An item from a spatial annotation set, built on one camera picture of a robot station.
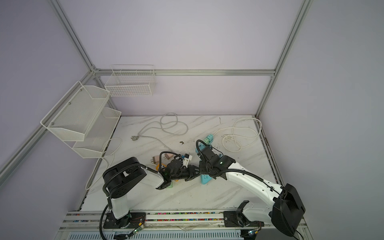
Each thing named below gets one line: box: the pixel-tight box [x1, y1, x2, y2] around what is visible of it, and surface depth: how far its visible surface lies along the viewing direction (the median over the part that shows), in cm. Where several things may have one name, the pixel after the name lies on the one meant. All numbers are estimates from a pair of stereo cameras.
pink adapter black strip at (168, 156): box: [163, 153, 174, 160], surface depth 97 cm
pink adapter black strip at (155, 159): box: [150, 155, 160, 164], surface depth 95 cm
